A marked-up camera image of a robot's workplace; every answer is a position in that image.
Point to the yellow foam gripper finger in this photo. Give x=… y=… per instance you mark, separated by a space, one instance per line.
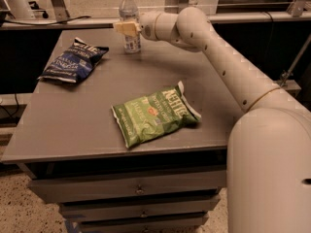
x=128 y=28

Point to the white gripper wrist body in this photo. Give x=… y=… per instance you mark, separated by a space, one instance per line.
x=147 y=25

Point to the clear blue-label plastic bottle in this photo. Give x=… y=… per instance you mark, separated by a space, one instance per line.
x=129 y=11

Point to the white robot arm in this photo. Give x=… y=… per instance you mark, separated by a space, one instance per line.
x=269 y=147

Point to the blue chip bag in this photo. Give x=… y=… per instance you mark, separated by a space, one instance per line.
x=74 y=64

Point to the green Kettle chip bag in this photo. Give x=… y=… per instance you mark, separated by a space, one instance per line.
x=152 y=116

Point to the grey drawer cabinet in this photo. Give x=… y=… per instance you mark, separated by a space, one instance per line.
x=139 y=146

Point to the white pipe top left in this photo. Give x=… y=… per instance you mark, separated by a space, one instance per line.
x=20 y=9

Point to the top grey drawer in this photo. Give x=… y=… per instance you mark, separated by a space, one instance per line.
x=100 y=187

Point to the grey drawer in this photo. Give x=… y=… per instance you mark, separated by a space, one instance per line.
x=141 y=208
x=100 y=187
x=143 y=225

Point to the middle grey drawer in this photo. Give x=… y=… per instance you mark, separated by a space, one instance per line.
x=141 y=208

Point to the bottom grey drawer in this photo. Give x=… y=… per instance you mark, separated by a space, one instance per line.
x=143 y=225

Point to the grey metal rail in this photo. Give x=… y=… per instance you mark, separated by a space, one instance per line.
x=96 y=22

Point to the metal bracket post left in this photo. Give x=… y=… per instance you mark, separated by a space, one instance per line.
x=60 y=10

